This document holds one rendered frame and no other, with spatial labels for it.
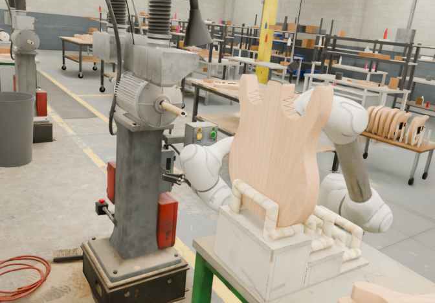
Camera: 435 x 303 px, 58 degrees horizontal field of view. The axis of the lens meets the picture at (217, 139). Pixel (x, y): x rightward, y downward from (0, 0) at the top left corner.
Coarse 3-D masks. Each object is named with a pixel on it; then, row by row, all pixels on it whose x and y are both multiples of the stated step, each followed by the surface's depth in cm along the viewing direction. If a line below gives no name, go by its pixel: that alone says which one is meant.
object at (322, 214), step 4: (316, 208) 124; (320, 208) 123; (312, 212) 125; (316, 212) 123; (320, 212) 122; (324, 212) 121; (328, 212) 121; (320, 216) 122; (324, 216) 120; (328, 216) 120; (332, 216) 120; (328, 220) 119; (332, 220) 119
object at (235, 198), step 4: (232, 184) 119; (232, 188) 119; (232, 192) 119; (236, 192) 118; (240, 192) 119; (232, 196) 119; (236, 196) 118; (240, 196) 119; (232, 200) 119; (236, 200) 119; (240, 200) 120; (232, 204) 120; (236, 204) 119; (232, 208) 120; (236, 208) 120; (232, 212) 120; (236, 212) 120
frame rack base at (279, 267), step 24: (240, 216) 119; (216, 240) 127; (240, 240) 115; (264, 240) 107; (288, 240) 108; (240, 264) 116; (264, 264) 106; (288, 264) 108; (264, 288) 107; (288, 288) 112
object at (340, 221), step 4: (324, 208) 143; (332, 212) 140; (336, 216) 138; (340, 216) 138; (336, 220) 137; (340, 220) 136; (344, 220) 135; (340, 224) 136; (344, 224) 134; (348, 224) 133; (352, 224) 133; (344, 228) 134; (348, 228) 133; (352, 228) 132; (356, 228) 131; (360, 228) 131; (352, 232) 132; (356, 232) 130; (360, 232) 130
